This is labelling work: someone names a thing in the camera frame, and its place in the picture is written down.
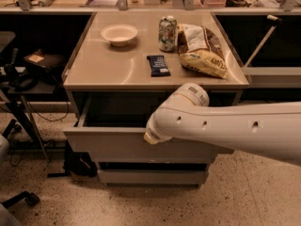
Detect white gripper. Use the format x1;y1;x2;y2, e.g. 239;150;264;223
144;114;171;145

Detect grey top drawer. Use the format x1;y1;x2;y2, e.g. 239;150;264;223
64;94;232;163

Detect grey drawer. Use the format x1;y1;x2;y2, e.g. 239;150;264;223
98;169;208;185
64;94;232;163

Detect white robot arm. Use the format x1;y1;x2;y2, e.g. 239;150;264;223
144;83;301;165

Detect grey bottom drawer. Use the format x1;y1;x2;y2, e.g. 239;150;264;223
98;169;208;185

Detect grey drawer cabinet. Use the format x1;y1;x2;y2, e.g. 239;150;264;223
64;8;248;173

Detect dark blue snack bar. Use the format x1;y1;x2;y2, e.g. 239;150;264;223
147;55;170;77

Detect black backpack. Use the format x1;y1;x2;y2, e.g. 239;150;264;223
64;142;97;177

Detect yellow brown chip bag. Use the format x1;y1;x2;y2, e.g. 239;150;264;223
177;24;228;79

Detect white bowl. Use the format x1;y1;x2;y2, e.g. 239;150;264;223
101;24;138;47

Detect green white soda can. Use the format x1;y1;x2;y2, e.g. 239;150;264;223
158;15;177;52

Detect black box with label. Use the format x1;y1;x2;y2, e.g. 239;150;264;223
24;50;66;75

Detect black side desk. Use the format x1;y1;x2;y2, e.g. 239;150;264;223
0;30;57;162

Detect black headphones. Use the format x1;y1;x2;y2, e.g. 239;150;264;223
4;64;38;91

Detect white-tipped stick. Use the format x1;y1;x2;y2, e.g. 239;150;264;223
244;14;281;68

